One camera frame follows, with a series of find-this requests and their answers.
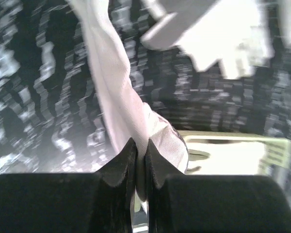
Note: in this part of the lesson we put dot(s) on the white glove green fingertips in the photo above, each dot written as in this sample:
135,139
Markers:
125,115

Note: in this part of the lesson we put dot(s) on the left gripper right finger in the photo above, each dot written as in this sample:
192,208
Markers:
179,203

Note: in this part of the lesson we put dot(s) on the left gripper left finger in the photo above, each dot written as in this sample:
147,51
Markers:
99,202

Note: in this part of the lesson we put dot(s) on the white glove with grey band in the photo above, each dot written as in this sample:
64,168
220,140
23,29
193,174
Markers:
232,33

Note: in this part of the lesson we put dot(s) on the beige plastic storage basket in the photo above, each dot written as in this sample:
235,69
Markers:
214,153

